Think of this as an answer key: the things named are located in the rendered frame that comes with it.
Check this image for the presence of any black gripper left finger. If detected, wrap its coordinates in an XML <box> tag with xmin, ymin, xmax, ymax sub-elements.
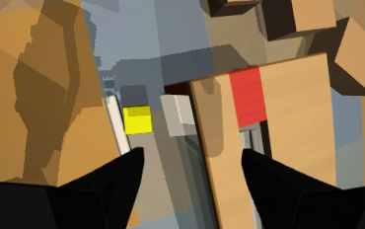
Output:
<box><xmin>0</xmin><ymin>147</ymin><xmax>145</xmax><ymax>229</ymax></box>

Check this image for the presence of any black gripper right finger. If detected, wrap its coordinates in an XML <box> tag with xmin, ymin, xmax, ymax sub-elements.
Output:
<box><xmin>241</xmin><ymin>148</ymin><xmax>365</xmax><ymax>229</ymax></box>

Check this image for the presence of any small yellow block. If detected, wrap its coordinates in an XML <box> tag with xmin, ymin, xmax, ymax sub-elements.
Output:
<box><xmin>123</xmin><ymin>105</ymin><xmax>152</xmax><ymax>135</ymax></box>

